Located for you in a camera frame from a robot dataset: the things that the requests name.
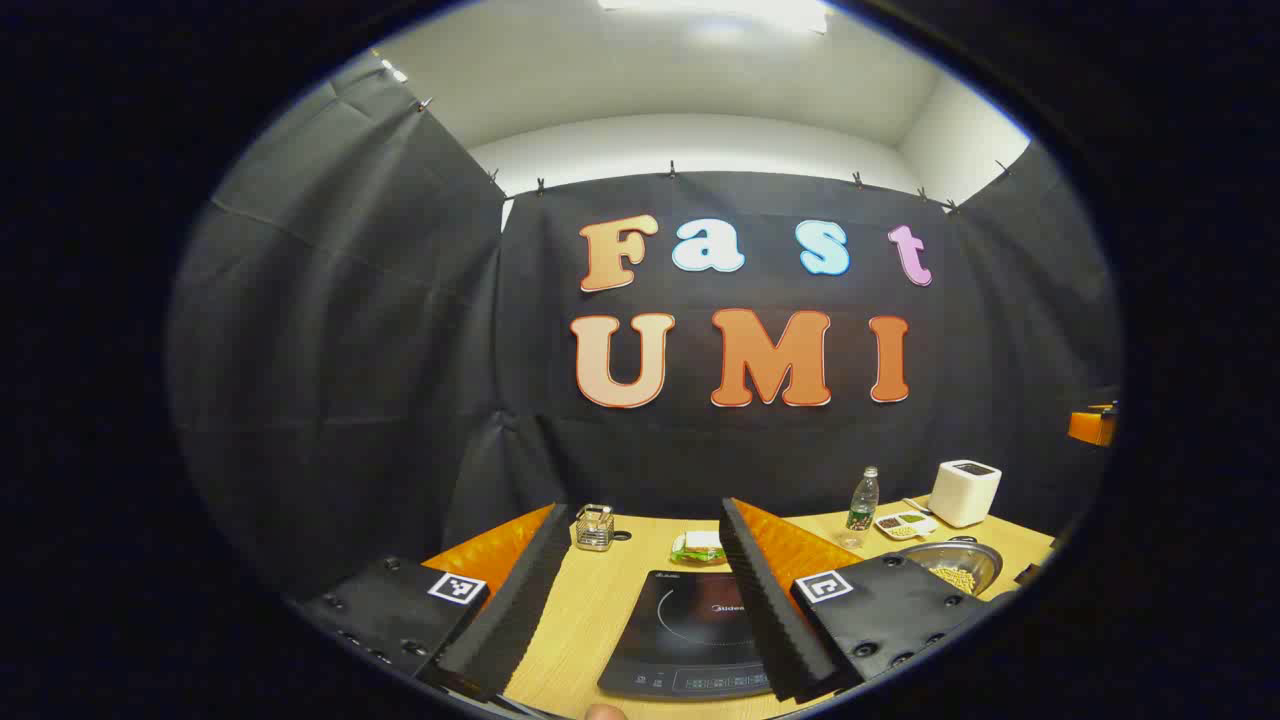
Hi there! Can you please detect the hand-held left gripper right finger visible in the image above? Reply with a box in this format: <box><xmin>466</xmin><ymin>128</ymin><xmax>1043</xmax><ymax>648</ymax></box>
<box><xmin>720</xmin><ymin>497</ymin><xmax>991</xmax><ymax>704</ymax></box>

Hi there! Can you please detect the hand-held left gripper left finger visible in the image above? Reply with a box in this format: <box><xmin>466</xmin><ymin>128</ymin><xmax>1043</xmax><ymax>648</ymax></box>
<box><xmin>300</xmin><ymin>503</ymin><xmax>573</xmax><ymax>703</ymax></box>

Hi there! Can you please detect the black induction cooktop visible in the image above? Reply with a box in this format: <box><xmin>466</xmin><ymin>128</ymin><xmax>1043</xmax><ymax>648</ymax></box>
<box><xmin>597</xmin><ymin>570</ymin><xmax>776</xmax><ymax>701</ymax></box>

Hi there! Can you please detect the steel pot with beans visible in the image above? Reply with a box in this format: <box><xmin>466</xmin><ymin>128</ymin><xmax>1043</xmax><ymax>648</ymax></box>
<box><xmin>897</xmin><ymin>540</ymin><xmax>1004</xmax><ymax>599</ymax></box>

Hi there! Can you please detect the sandwich on plate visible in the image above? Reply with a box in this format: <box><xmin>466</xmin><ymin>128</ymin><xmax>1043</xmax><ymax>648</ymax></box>
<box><xmin>670</xmin><ymin>530</ymin><xmax>728</xmax><ymax>566</ymax></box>

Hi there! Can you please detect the clear glass holder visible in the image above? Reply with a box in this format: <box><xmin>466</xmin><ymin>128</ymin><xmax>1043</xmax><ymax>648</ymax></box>
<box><xmin>574</xmin><ymin>503</ymin><xmax>616</xmax><ymax>553</ymax></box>

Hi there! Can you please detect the clear plastic water bottle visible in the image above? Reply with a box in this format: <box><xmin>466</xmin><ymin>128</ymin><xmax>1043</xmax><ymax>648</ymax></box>
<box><xmin>845</xmin><ymin>466</ymin><xmax>881</xmax><ymax>549</ymax></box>

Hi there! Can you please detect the white toaster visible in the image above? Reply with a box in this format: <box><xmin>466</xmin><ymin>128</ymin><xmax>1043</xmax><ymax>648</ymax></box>
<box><xmin>928</xmin><ymin>460</ymin><xmax>1003</xmax><ymax>529</ymax></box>

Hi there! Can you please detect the white divided dish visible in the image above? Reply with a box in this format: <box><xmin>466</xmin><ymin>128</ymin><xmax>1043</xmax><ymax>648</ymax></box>
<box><xmin>873</xmin><ymin>511</ymin><xmax>939</xmax><ymax>541</ymax></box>

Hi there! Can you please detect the black backdrop cloth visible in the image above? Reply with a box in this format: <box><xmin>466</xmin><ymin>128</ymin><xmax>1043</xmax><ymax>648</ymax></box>
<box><xmin>165</xmin><ymin>55</ymin><xmax>1123</xmax><ymax>601</ymax></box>

